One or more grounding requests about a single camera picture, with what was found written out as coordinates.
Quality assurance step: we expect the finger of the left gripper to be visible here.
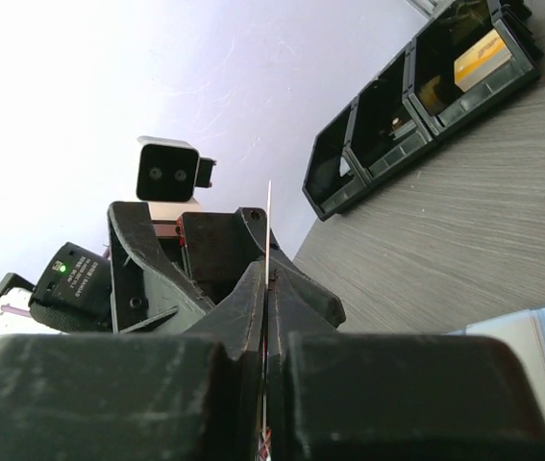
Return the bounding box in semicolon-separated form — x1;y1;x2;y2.
235;207;346;328
108;202;214;333

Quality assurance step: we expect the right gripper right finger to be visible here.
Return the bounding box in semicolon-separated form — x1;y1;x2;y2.
265;261;545;461

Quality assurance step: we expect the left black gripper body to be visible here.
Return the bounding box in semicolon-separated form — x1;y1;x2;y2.
153;212;258;304

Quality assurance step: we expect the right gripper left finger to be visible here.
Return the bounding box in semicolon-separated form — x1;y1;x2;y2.
0;262;266;460

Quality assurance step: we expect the gold VIP credit card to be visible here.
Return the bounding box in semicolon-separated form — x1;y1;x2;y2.
260;181;272;460

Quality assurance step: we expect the white card in tray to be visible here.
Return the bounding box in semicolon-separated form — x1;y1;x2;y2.
338;158;351;177

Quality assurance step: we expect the yellow card in tray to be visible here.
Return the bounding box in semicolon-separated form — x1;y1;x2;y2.
454;29;512;92

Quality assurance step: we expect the black compartment tray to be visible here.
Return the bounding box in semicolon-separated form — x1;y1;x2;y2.
302;1;543;221

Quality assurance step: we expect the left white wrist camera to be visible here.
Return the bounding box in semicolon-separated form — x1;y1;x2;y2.
136;135;217;238

